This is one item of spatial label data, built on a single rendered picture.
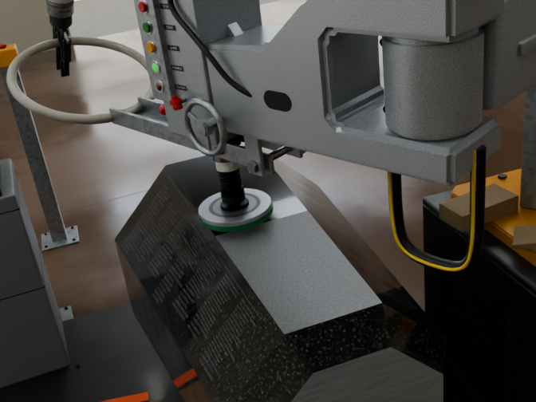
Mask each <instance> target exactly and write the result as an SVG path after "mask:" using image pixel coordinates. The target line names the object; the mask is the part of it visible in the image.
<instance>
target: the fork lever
mask: <svg viewBox="0 0 536 402"><path fill-rule="evenodd" d="M137 99H138V102H140V103H141V104H142V107H143V110H142V111H141V112H138V113H137V114H133V113H130V112H125V111H122V110H119V109H117V108H110V109H109V111H110V113H111V114H112V115H113V117H114V121H113V122H112V123H113V124H118V125H120V126H123V127H126V128H130V129H132V130H135V131H138V132H142V133H145V134H148V135H150V136H154V137H157V138H160V139H162V140H167V141H170V142H172V143H175V144H179V145H182V146H184V147H187V148H192V149H195V150H197V151H198V149H197V148H196V147H195V146H194V145H193V144H192V142H191V141H190V140H189V138H187V137H184V136H179V135H176V134H172V133H170V131H169V128H168V121H167V117H166V115H162V114H160V112H159V107H160V106H161V105H162V104H163V102H160V101H157V100H151V99H148V98H145V97H137ZM261 143H262V147H263V148H267V149H270V150H273V151H272V152H270V153H269V154H267V153H265V152H263V153H262V154H263V160H264V167H265V172H266V173H269V174H271V175H272V174H274V160H276V159H277V158H279V157H281V156H284V155H285V154H287V155H290V156H295V157H297V158H302V157H303V151H302V150H300V149H296V148H291V147H287V146H284V145H280V144H274V143H271V142H267V141H264V140H261ZM217 157H219V158H222V159H225V160H229V161H231V162H234V163H237V164H241V165H244V166H247V170H248V171H249V172H250V173H251V174H253V173H255V172H257V171H258V168H257V164H256V163H255V162H254V161H250V162H249V163H247V158H246V149H245V147H243V146H240V145H237V144H232V143H230V142H227V145H226V147H225V149H224V151H223V152H222V153H221V154H220V155H218V156H217Z"/></svg>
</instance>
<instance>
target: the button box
mask: <svg viewBox="0 0 536 402"><path fill-rule="evenodd" d="M133 1H134V5H135V9H136V16H137V20H138V24H139V28H140V36H141V40H142V44H143V47H144V55H145V59H146V63H147V67H148V74H149V78H150V82H151V87H152V94H153V97H154V99H158V100H162V101H168V102H170V101H171V97H172V96H174V95H176V93H175V86H174V81H173V76H172V72H171V64H170V60H169V56H168V48H167V43H166V39H165V35H164V27H163V23H162V18H161V13H160V6H159V2H158V0H144V1H145V2H146V3H147V4H148V12H147V13H146V14H143V13H142V12H141V11H140V9H139V7H138V5H139V0H133ZM145 20H147V21H149V22H150V23H151V25H152V33H151V34H146V33H145V32H144V30H143V22H144V21H145ZM148 41H152V42H153V43H154V44H155V46H156V53H155V54H154V55H152V54H150V53H149V52H148V50H147V42H148ZM152 61H157V62H158V64H159V66H160V73H159V74H155V73H154V72H153V71H152V68H151V62H152ZM156 80H160V81H161V82H162V83H163V85H164V91H163V92H162V93H159V92H158V91H157V90H156V87H155V81H156Z"/></svg>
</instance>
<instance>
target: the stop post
mask: <svg viewBox="0 0 536 402"><path fill-rule="evenodd" d="M17 55H19V53H18V48H17V46H16V44H12V45H7V46H6V47H3V48H0V72H1V75H2V79H3V82H4V85H5V88H6V92H7V95H8V98H9V101H10V105H11V108H12V111H13V114H14V119H15V121H16V124H17V126H18V131H19V134H20V137H21V140H22V144H23V148H24V150H25V153H26V158H27V160H28V163H29V166H30V170H31V173H32V176H33V181H34V183H35V187H36V189H37V193H38V197H39V199H40V202H41V207H42V210H43V212H44V215H45V220H46V222H47V225H48V228H49V232H48V233H44V234H41V250H42V252H43V251H47V250H52V249H56V248H59V247H63V246H68V245H72V244H75V243H79V237H78V231H77V226H73V227H67V228H65V224H64V222H63V219H62V216H61V211H60V208H59V205H58V202H57V197H56V195H55V191H54V189H53V184H52V181H51V178H50V175H49V170H48V168H47V164H46V161H45V157H44V154H43V151H42V148H41V143H40V140H39V137H38V134H37V129H36V127H35V123H34V119H33V116H32V113H31V111H30V110H29V109H27V108H26V107H24V106H23V105H21V104H20V103H19V102H18V101H17V100H16V99H15V98H14V97H13V95H12V94H11V92H10V90H9V88H8V85H7V82H6V74H7V70H8V68H9V66H10V63H11V62H12V60H13V59H15V57H16V56H17ZM17 83H18V87H19V88H20V90H21V91H22V92H23V93H24V94H25V95H26V91H25V89H24V86H23V83H22V78H21V75H20V73H19V70H18V72H17Z"/></svg>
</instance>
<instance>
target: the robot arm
mask: <svg viewBox="0 0 536 402"><path fill-rule="evenodd" d="M46 7H47V12H48V14H49V23H50V25H51V26H52V27H53V39H55V38H58V42H59V43H60V47H57V48H55V51H56V66H57V70H59V69H60V70H61V76H62V77H66V76H69V63H70V62H71V41H72V40H71V38H69V31H68V30H67V29H68V28H69V27H70V26H71V25H72V23H73V19H72V15H73V14H74V0H46Z"/></svg>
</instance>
